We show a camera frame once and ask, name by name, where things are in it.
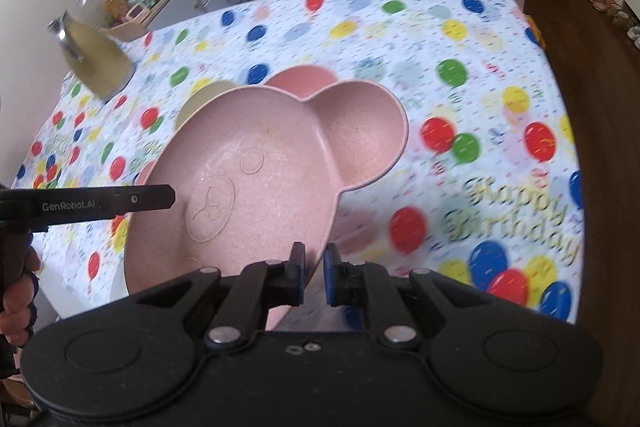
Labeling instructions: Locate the person's left hand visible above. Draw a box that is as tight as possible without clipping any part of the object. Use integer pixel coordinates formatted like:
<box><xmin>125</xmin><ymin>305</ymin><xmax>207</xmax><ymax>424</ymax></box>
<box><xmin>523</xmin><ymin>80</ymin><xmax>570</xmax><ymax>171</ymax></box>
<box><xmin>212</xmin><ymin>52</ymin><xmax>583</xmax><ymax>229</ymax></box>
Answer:
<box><xmin>0</xmin><ymin>251</ymin><xmax>42</xmax><ymax>349</ymax></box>

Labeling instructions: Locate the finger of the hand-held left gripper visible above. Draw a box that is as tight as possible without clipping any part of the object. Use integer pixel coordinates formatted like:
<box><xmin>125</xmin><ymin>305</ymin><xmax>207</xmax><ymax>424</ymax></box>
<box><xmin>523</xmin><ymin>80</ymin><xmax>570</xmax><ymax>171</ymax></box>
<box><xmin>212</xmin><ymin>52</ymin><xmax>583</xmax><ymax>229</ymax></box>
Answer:
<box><xmin>119</xmin><ymin>185</ymin><xmax>176</xmax><ymax>212</ymax></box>

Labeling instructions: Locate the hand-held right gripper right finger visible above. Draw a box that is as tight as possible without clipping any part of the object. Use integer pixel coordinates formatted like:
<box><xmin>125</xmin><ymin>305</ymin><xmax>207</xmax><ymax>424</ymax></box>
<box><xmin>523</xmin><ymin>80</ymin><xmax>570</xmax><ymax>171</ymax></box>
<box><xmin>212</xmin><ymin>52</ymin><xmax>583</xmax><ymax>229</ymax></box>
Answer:
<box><xmin>322</xmin><ymin>243</ymin><xmax>494</xmax><ymax>350</ymax></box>

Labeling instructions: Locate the cream bowl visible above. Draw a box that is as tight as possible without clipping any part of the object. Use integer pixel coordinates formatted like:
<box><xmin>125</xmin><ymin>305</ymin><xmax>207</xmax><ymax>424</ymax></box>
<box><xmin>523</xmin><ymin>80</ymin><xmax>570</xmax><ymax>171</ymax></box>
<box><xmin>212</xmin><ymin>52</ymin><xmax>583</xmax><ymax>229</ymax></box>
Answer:
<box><xmin>175</xmin><ymin>80</ymin><xmax>239</xmax><ymax>130</ymax></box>

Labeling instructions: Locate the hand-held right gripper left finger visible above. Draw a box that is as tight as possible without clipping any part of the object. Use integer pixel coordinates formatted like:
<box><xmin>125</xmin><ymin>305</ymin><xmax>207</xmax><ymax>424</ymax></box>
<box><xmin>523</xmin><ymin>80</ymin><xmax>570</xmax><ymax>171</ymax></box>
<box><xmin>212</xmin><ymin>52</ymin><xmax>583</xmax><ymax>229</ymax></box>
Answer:
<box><xmin>132</xmin><ymin>241</ymin><xmax>307</xmax><ymax>350</ymax></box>

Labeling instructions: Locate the gold thermos jug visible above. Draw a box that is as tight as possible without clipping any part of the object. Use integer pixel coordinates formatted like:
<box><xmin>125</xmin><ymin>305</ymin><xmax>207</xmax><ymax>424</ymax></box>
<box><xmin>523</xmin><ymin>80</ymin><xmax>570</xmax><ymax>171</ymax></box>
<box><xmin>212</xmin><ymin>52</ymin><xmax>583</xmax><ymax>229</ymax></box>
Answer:
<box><xmin>47</xmin><ymin>10</ymin><xmax>137</xmax><ymax>100</ymax></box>

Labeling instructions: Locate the balloon print tablecloth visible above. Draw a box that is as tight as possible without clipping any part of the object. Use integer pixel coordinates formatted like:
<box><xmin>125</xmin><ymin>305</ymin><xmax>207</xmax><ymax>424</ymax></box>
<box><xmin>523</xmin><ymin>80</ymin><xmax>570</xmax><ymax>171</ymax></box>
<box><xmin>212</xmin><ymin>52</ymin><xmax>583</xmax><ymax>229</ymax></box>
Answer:
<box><xmin>10</xmin><ymin>0</ymin><xmax>586</xmax><ymax>324</ymax></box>

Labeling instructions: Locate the pink round bowl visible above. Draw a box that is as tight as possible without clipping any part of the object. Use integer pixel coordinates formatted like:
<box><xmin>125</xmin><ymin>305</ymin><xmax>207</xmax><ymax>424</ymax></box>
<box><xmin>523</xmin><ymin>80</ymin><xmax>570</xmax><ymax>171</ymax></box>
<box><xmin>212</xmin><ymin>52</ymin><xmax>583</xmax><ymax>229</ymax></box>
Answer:
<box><xmin>265</xmin><ymin>66</ymin><xmax>341</xmax><ymax>100</ymax></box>

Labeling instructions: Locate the row of shoes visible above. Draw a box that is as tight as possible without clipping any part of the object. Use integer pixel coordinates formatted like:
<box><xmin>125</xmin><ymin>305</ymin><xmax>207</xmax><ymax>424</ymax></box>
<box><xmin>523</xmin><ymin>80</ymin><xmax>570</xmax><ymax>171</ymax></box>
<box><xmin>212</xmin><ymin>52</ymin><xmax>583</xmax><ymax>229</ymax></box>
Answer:
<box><xmin>575</xmin><ymin>0</ymin><xmax>640</xmax><ymax>50</ymax></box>

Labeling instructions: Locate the clear glass dome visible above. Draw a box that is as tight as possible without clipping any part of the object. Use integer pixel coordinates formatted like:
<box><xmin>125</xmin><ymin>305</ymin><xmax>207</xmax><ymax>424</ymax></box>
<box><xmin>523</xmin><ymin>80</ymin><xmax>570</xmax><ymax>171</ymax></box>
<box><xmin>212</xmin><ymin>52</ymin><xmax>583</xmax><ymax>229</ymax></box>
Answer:
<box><xmin>75</xmin><ymin>0</ymin><xmax>114</xmax><ymax>28</ymax></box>

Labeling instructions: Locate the pink bear-shaped plate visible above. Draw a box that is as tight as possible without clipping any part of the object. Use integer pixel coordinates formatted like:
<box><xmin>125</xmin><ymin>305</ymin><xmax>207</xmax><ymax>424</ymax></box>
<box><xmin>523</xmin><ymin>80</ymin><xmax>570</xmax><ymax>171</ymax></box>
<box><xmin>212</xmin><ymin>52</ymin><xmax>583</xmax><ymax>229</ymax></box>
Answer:
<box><xmin>122</xmin><ymin>79</ymin><xmax>409</xmax><ymax>334</ymax></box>

